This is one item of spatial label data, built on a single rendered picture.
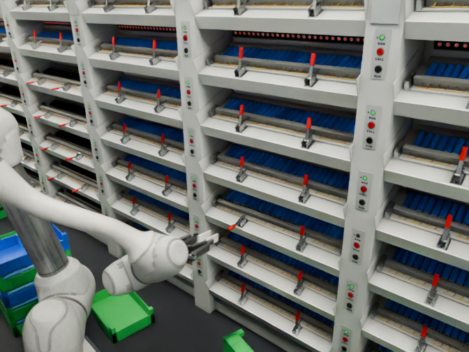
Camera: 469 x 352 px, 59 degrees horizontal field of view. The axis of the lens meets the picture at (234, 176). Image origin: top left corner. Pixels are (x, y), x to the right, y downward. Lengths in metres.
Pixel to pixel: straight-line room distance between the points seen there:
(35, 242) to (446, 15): 1.28
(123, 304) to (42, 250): 0.78
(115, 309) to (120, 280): 0.91
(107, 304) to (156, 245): 1.08
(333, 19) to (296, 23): 0.11
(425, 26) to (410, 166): 0.36
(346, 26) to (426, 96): 0.27
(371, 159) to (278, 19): 0.48
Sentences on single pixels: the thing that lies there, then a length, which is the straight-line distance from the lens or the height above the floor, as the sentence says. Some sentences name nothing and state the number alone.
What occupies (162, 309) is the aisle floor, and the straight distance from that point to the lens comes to 2.07.
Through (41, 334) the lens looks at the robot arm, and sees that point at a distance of 1.36.
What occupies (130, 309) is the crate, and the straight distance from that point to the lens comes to 2.10.
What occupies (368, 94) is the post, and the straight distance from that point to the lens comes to 1.17.
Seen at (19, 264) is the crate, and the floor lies 0.34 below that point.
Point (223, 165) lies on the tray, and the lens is 1.61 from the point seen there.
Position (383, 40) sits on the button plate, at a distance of 1.14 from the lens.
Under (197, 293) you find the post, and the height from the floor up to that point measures 0.08.
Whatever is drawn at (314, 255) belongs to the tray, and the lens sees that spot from 1.46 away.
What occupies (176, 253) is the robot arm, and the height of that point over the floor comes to 0.74.
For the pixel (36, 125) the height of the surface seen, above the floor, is 0.65.
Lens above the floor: 1.35
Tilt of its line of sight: 24 degrees down
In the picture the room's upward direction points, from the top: 1 degrees counter-clockwise
